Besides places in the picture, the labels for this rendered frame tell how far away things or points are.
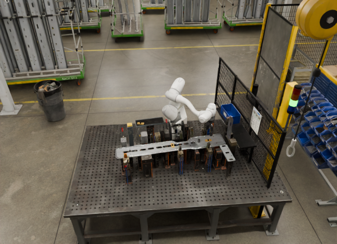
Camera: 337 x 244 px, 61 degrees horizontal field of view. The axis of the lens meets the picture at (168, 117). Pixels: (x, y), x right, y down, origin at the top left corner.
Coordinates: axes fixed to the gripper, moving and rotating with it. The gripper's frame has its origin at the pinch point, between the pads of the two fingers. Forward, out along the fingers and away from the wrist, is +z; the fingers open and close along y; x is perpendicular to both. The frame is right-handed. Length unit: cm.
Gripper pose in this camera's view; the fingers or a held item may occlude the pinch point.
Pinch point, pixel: (209, 131)
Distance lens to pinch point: 358.8
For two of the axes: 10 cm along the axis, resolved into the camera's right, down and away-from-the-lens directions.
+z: 0.0, 8.1, 5.8
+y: 2.0, 5.7, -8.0
